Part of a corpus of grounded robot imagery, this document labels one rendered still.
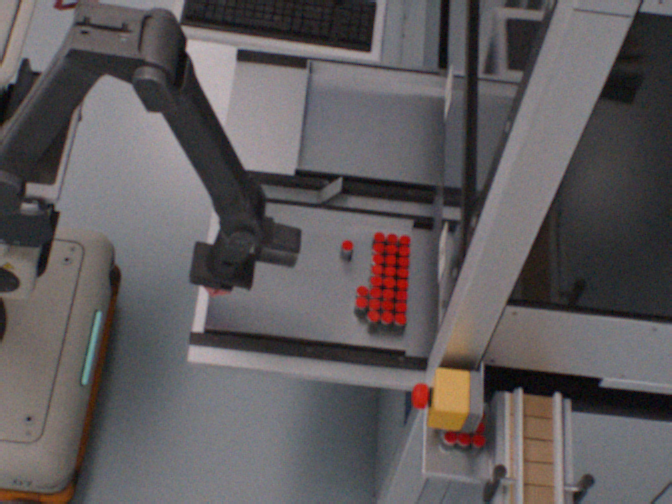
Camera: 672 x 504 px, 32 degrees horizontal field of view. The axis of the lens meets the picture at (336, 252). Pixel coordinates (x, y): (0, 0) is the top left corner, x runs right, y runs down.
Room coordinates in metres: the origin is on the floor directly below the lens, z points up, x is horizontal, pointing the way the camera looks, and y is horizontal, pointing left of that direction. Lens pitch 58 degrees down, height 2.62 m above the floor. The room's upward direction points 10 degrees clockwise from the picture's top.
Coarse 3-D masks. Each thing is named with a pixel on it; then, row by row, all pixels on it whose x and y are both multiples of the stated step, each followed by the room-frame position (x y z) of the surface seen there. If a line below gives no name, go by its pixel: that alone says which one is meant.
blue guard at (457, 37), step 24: (456, 0) 1.54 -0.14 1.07; (456, 24) 1.48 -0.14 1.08; (456, 48) 1.41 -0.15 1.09; (456, 72) 1.35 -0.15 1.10; (456, 96) 1.29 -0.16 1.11; (456, 120) 1.23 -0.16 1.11; (456, 144) 1.17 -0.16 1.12; (456, 168) 1.12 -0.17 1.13; (456, 192) 1.07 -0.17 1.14; (456, 216) 1.02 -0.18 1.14; (456, 240) 0.97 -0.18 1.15; (456, 264) 0.92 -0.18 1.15
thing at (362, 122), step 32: (320, 64) 1.47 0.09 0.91; (320, 96) 1.42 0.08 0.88; (352, 96) 1.43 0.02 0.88; (384, 96) 1.45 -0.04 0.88; (416, 96) 1.46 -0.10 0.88; (320, 128) 1.34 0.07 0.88; (352, 128) 1.36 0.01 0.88; (384, 128) 1.37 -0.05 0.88; (416, 128) 1.38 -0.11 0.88; (320, 160) 1.27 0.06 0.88; (352, 160) 1.28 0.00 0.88; (384, 160) 1.29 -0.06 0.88; (416, 160) 1.31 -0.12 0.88
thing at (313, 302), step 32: (288, 224) 1.12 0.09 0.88; (320, 224) 1.13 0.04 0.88; (352, 224) 1.14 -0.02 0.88; (384, 224) 1.14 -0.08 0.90; (320, 256) 1.06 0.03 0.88; (352, 256) 1.07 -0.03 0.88; (256, 288) 0.98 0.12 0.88; (288, 288) 0.99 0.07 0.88; (320, 288) 1.00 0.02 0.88; (352, 288) 1.01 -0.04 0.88; (224, 320) 0.90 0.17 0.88; (256, 320) 0.91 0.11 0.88; (288, 320) 0.93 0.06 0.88; (320, 320) 0.94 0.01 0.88; (352, 320) 0.95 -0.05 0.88; (384, 352) 0.89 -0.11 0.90
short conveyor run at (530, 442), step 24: (504, 408) 0.81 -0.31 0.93; (528, 408) 0.82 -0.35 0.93; (552, 408) 0.82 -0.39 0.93; (504, 432) 0.77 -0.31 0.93; (528, 432) 0.77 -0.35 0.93; (552, 432) 0.78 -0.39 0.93; (504, 456) 0.73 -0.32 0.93; (528, 456) 0.73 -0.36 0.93; (552, 456) 0.74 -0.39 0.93; (504, 480) 0.67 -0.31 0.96; (528, 480) 0.69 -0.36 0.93; (552, 480) 0.70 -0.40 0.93
